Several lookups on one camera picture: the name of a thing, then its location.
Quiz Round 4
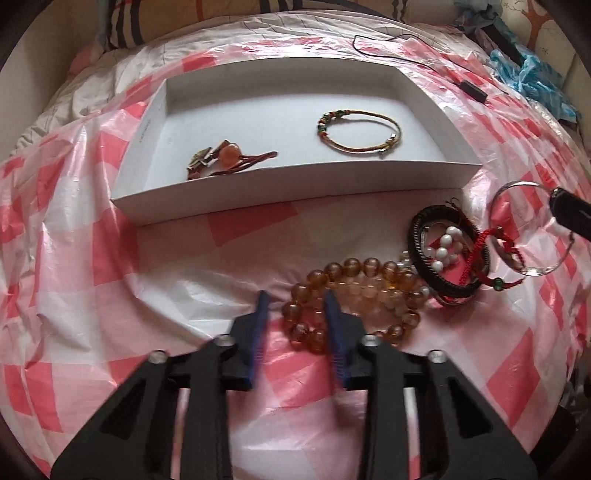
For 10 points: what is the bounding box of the patterned woven band bracelet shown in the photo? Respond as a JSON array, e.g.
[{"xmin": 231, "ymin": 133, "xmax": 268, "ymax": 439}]
[{"xmin": 418, "ymin": 222, "xmax": 476, "ymax": 308}]

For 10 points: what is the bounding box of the black cable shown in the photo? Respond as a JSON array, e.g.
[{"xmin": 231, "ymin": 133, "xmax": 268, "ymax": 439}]
[{"xmin": 352, "ymin": 33, "xmax": 513, "ymax": 99}]

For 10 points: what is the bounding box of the pink cloth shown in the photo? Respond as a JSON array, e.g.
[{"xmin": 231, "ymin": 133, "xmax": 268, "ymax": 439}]
[{"xmin": 68, "ymin": 45, "xmax": 109, "ymax": 77}]

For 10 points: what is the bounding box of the white bead bracelet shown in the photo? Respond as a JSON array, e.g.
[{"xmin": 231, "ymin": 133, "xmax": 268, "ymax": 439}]
[{"xmin": 398, "ymin": 226, "xmax": 464, "ymax": 301}]

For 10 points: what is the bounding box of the amber bead bracelet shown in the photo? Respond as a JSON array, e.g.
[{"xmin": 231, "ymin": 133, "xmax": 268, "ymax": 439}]
[{"xmin": 281, "ymin": 257, "xmax": 432, "ymax": 355}]

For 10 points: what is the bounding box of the plaid pillow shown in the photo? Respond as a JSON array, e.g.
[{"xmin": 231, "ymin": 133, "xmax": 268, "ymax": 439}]
[{"xmin": 104, "ymin": 0, "xmax": 416, "ymax": 49}]

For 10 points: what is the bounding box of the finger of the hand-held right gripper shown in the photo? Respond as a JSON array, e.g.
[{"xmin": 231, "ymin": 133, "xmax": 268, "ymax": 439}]
[{"xmin": 549, "ymin": 187, "xmax": 591, "ymax": 241}]

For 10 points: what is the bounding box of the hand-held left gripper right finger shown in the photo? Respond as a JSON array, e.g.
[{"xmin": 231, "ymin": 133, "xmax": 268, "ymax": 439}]
[{"xmin": 323, "ymin": 291, "xmax": 540, "ymax": 480}]

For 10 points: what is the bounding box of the yellow green cord bracelet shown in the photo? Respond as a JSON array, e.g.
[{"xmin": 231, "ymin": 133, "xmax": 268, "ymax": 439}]
[{"xmin": 317, "ymin": 110, "xmax": 402, "ymax": 158}]

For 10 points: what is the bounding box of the pale pink bead bracelet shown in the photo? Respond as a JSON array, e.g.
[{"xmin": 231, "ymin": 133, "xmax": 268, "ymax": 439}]
[{"xmin": 330, "ymin": 276, "xmax": 416, "ymax": 319}]

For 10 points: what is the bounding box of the blue plastic bag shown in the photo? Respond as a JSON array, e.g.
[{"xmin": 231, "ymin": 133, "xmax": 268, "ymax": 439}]
[{"xmin": 489, "ymin": 48, "xmax": 580, "ymax": 123}]

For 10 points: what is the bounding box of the black braided bracelet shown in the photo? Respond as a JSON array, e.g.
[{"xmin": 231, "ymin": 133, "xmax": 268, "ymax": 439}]
[{"xmin": 409, "ymin": 204, "xmax": 491, "ymax": 298}]

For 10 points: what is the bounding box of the black power adapter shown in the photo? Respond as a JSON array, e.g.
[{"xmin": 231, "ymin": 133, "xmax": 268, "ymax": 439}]
[{"xmin": 455, "ymin": 79, "xmax": 489, "ymax": 104}]

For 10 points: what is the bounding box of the silver bangle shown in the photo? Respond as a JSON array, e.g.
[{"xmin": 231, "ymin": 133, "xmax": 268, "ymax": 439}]
[{"xmin": 489, "ymin": 181, "xmax": 578, "ymax": 277}]

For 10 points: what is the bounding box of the orange stone red cord bracelet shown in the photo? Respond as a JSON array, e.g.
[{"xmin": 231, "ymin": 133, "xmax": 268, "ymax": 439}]
[{"xmin": 186, "ymin": 142, "xmax": 279, "ymax": 182}]

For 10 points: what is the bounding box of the pink checkered plastic sheet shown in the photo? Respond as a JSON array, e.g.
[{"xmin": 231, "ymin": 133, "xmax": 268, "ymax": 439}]
[{"xmin": 0, "ymin": 14, "xmax": 591, "ymax": 480}]

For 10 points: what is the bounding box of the white cardboard box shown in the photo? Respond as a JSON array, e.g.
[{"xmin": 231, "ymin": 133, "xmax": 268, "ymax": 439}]
[{"xmin": 110, "ymin": 61, "xmax": 483, "ymax": 227}]

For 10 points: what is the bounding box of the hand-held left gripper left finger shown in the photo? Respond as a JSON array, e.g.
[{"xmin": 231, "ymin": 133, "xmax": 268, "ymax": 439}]
[{"xmin": 50, "ymin": 290, "xmax": 271, "ymax": 480}]

